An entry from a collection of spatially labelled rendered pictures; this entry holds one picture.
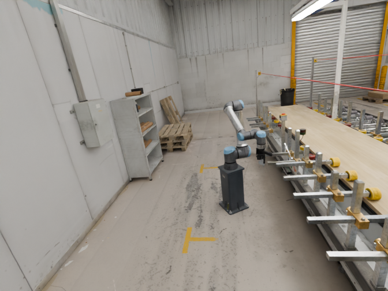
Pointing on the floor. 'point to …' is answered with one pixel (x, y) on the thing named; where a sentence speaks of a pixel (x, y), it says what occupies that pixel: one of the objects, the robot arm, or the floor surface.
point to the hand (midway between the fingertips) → (264, 165)
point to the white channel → (338, 44)
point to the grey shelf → (124, 109)
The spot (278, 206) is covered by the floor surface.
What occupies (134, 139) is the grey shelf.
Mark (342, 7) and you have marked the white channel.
